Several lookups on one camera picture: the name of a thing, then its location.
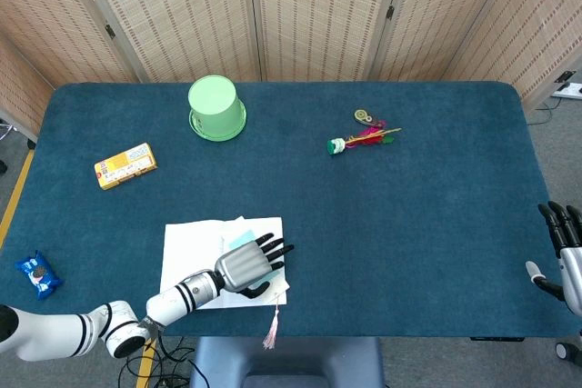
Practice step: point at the woven bamboo folding screen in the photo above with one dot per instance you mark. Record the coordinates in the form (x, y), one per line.
(318, 20)

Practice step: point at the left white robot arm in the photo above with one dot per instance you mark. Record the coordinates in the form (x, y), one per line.
(182, 299)

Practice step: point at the office chair base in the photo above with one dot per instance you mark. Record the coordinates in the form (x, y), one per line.
(3, 167)

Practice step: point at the white power strip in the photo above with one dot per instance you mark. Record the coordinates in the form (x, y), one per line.
(570, 89)

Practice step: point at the upturned green plastic bucket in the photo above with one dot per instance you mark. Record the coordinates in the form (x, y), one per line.
(213, 102)

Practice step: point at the correction tape dispenser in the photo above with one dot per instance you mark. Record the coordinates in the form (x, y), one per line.
(361, 114)

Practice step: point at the blue cookie packet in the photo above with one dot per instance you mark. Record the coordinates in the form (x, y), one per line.
(38, 274)

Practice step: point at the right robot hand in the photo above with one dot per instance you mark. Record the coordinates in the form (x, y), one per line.
(574, 274)

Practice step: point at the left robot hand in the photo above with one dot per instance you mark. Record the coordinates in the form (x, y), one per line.
(241, 267)

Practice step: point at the dark blue table cloth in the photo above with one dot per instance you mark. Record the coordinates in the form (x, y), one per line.
(364, 224)

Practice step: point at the colourful feather shuttlecock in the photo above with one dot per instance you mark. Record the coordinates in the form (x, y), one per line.
(336, 146)

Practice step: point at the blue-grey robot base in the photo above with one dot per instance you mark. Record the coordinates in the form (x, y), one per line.
(309, 361)

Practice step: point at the black desk control panel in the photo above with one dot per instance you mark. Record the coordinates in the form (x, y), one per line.
(495, 339)

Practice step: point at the yellow cardboard box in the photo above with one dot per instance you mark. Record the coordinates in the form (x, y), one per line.
(125, 165)

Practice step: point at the black and white caster wheel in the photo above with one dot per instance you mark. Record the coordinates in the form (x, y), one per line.
(564, 350)

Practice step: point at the light blue tasselled bookmark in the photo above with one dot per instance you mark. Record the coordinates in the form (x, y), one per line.
(241, 239)

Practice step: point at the white notebook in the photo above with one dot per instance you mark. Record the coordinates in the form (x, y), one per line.
(191, 251)

